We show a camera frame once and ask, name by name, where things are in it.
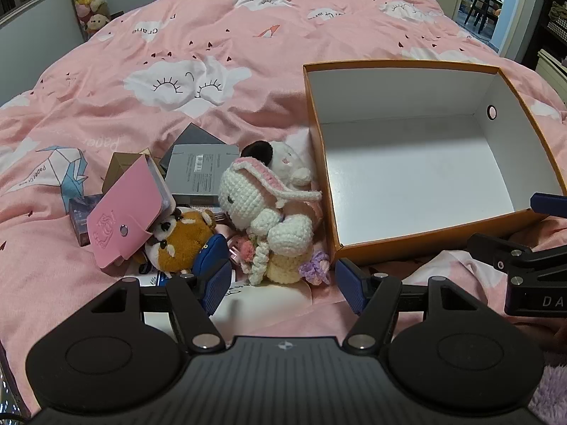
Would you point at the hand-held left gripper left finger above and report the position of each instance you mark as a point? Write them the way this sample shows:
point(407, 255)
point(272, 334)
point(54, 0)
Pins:
point(216, 287)

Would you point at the small brown box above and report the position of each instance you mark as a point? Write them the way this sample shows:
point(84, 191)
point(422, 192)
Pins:
point(117, 170)

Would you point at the white crochet bunny doll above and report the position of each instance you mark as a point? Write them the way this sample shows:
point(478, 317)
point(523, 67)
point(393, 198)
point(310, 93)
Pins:
point(241, 195)

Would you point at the dark shelf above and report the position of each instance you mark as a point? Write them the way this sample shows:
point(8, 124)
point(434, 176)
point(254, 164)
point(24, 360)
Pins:
point(556, 17)

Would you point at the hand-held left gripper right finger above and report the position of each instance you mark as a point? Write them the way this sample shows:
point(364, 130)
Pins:
point(352, 290)

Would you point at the purple blue printed card box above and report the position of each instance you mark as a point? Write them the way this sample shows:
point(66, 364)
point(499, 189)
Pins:
point(79, 217)

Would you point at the white box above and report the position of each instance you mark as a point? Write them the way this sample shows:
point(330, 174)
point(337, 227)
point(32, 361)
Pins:
point(234, 290)

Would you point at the cream cabinet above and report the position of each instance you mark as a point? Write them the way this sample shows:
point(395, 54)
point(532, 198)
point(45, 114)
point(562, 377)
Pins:
point(551, 68)

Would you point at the orange cardboard box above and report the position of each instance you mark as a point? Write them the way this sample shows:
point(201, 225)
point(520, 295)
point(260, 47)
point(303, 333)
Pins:
point(398, 164)

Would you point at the dark flat box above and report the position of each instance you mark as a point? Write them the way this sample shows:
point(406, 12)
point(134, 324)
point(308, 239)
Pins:
point(195, 135)

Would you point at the white dog plush black ears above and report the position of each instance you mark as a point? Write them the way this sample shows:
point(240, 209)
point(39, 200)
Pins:
point(283, 159)

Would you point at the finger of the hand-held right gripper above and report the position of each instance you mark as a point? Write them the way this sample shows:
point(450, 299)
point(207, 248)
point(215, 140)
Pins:
point(549, 204)
point(500, 252)

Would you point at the grey flat box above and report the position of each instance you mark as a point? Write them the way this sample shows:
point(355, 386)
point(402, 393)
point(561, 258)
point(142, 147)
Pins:
point(195, 172)

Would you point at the brown white plush blue outfit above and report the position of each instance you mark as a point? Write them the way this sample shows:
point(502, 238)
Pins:
point(181, 239)

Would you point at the pink snap card holder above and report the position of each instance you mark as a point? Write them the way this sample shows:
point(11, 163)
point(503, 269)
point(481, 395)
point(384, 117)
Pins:
point(119, 212)

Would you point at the black chair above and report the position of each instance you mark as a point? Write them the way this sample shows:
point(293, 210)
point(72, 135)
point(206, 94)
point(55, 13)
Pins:
point(480, 2)

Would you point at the purple fluffy cloth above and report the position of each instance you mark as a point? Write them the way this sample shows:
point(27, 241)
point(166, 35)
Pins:
point(551, 389)

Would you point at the pink printed quilt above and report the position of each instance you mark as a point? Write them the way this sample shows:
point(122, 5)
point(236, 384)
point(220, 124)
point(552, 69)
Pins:
point(110, 110)

